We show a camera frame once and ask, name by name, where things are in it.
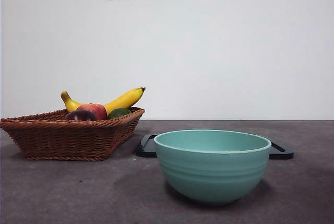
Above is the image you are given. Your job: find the teal ribbed bowl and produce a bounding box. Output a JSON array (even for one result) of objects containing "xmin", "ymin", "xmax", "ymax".
[{"xmin": 153, "ymin": 129, "xmax": 272, "ymax": 206}]

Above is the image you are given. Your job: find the dark red plum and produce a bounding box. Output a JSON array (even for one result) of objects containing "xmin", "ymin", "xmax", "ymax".
[{"xmin": 64, "ymin": 109, "xmax": 98, "ymax": 121}]

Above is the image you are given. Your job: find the yellow banana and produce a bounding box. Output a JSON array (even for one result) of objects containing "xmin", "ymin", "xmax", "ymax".
[{"xmin": 60, "ymin": 86, "xmax": 146, "ymax": 116}]

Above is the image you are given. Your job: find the green round fruit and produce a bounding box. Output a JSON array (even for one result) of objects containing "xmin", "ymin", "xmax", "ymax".
[{"xmin": 108, "ymin": 107, "xmax": 132, "ymax": 119}]

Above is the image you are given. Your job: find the dark rectangular tray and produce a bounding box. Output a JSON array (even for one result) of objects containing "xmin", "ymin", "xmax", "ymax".
[{"xmin": 135, "ymin": 134, "xmax": 295, "ymax": 160}]

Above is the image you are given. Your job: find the red-orange peach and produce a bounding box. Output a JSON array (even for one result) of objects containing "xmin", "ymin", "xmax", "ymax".
[{"xmin": 76, "ymin": 103, "xmax": 108, "ymax": 120}]

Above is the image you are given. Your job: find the brown wicker basket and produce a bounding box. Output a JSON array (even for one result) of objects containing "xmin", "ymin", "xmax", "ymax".
[{"xmin": 0, "ymin": 107, "xmax": 146, "ymax": 161}]

